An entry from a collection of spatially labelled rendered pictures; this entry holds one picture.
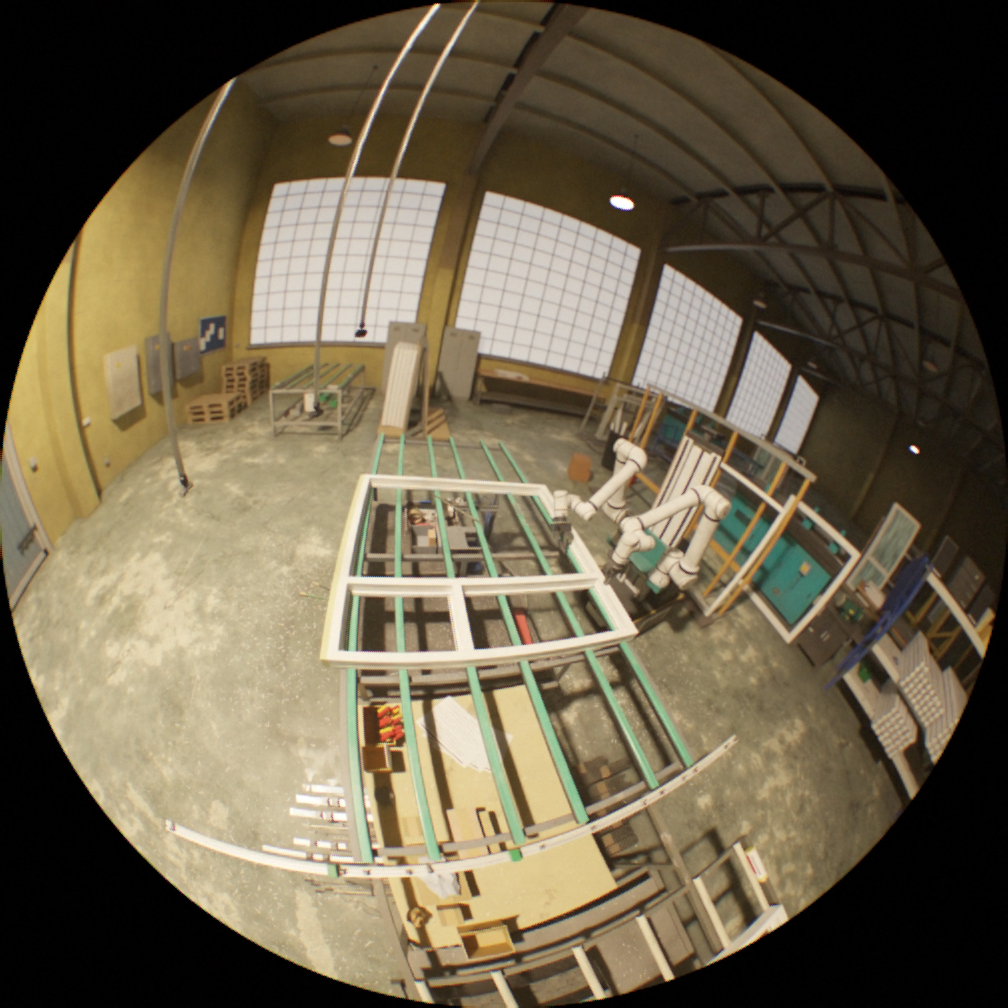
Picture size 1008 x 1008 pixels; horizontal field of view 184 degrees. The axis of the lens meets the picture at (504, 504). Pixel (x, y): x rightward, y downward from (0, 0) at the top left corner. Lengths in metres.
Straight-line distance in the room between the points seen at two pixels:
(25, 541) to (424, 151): 10.88
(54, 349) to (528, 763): 6.25
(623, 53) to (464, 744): 8.80
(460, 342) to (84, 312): 8.24
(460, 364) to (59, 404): 8.50
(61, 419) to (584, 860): 6.36
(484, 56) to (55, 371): 8.51
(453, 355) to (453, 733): 7.98
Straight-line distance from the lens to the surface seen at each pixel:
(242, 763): 2.38
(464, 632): 1.39
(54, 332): 5.69
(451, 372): 8.46
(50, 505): 6.03
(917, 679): 4.63
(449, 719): 1.51
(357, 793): 1.23
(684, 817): 2.68
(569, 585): 1.81
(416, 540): 2.31
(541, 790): 1.52
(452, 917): 1.42
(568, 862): 1.56
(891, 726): 4.80
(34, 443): 5.88
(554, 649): 1.44
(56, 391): 5.65
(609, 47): 7.74
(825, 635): 4.73
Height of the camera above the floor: 2.08
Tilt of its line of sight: 31 degrees down
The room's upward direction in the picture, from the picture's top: 14 degrees clockwise
